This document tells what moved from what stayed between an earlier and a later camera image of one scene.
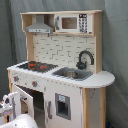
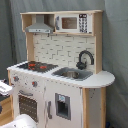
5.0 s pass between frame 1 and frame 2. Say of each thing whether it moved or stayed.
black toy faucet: stayed
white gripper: moved
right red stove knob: stayed
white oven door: moved
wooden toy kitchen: stayed
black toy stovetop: stayed
